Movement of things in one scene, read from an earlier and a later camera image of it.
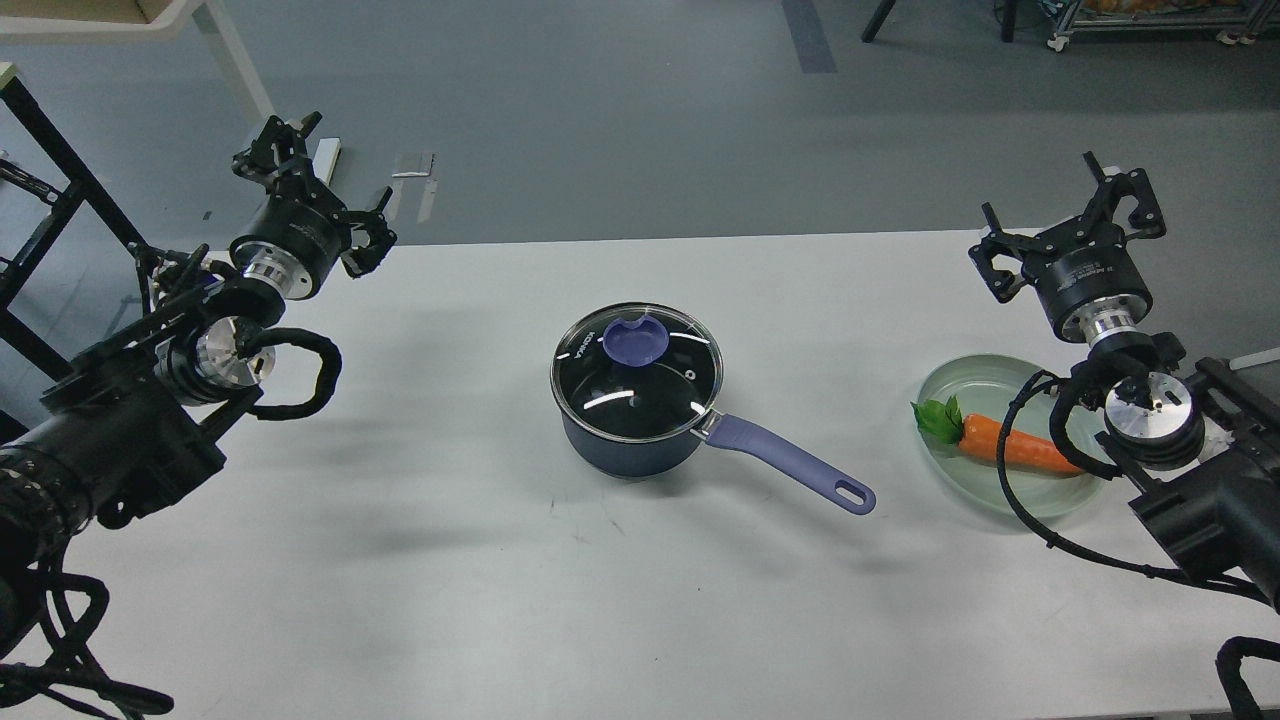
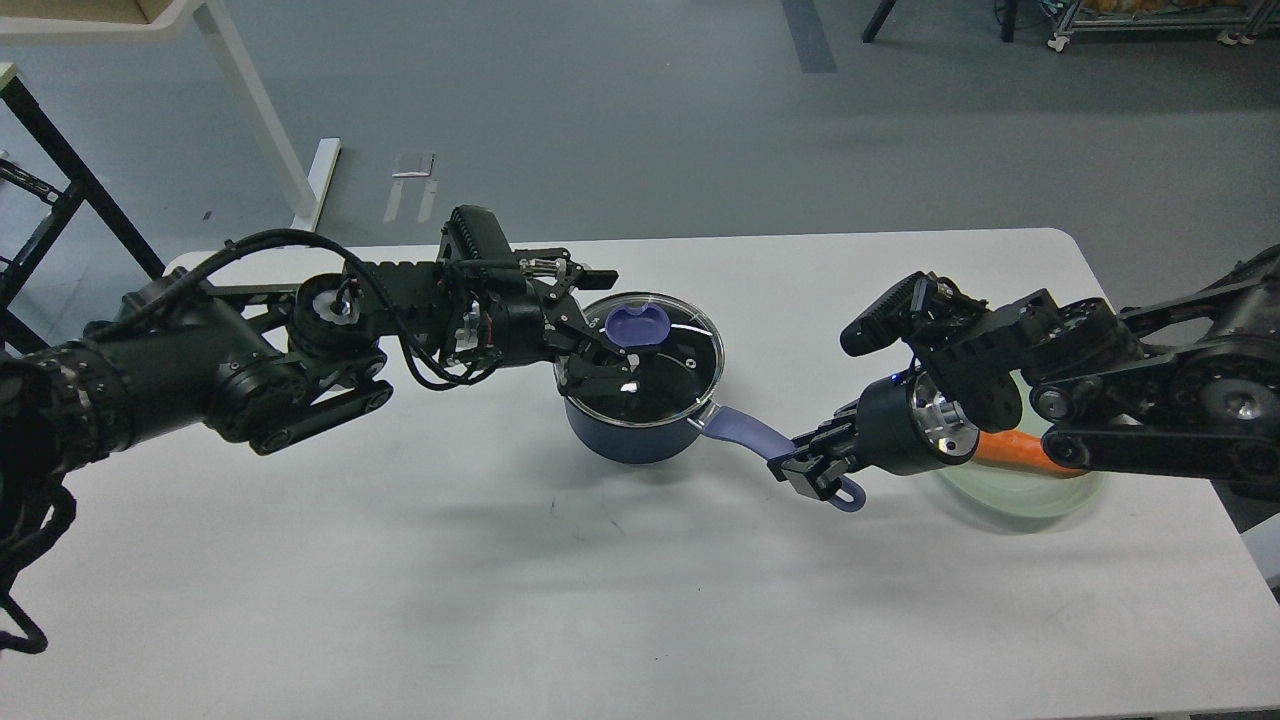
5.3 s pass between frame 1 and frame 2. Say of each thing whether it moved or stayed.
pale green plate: stayed
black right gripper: moved
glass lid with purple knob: moved
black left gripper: moved
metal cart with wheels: stayed
